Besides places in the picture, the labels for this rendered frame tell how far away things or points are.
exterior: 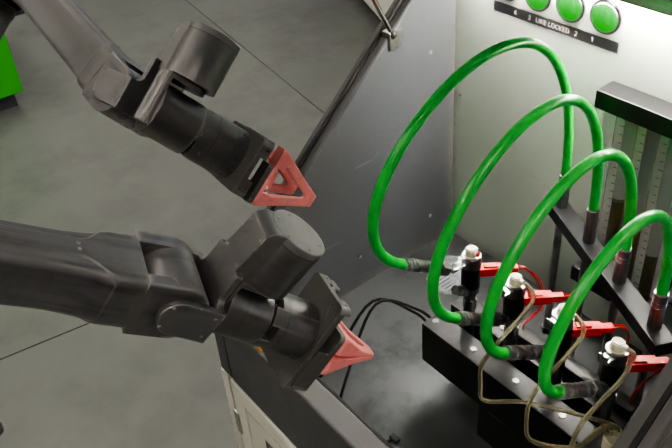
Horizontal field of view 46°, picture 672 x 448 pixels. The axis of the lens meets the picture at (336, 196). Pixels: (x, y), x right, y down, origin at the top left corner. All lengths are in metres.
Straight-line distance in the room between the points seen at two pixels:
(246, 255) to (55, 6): 0.50
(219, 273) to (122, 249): 0.09
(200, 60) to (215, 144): 0.09
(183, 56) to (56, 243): 0.26
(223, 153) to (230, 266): 0.18
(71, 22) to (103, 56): 0.11
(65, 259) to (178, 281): 0.09
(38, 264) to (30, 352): 2.19
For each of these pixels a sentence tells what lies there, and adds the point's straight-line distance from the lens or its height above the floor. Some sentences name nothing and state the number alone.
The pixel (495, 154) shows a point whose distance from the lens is 0.91.
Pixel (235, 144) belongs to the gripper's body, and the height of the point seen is 1.42.
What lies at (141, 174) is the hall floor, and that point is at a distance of 3.49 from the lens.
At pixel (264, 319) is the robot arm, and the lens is 0.72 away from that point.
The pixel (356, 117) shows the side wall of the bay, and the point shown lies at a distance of 1.31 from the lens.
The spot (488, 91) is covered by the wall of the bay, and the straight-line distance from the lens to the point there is 1.40.
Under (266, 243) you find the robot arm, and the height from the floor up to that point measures 1.43.
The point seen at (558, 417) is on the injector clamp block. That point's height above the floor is 0.98.
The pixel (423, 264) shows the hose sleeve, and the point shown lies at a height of 1.16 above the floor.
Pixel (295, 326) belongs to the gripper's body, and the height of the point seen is 1.32.
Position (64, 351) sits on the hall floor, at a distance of 2.76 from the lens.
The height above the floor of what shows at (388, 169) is 1.33.
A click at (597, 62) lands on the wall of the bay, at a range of 1.23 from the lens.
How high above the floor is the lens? 1.85
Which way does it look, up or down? 36 degrees down
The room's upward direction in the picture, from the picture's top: 5 degrees counter-clockwise
